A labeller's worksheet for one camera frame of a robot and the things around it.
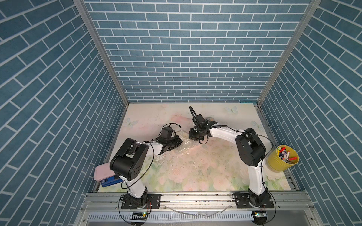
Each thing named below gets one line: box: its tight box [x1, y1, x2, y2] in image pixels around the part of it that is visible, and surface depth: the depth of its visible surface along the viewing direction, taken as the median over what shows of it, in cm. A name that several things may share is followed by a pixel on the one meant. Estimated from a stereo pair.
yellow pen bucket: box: [266, 144, 300, 172], surface depth 80 cm
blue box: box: [100, 176, 124, 188], surface depth 79 cm
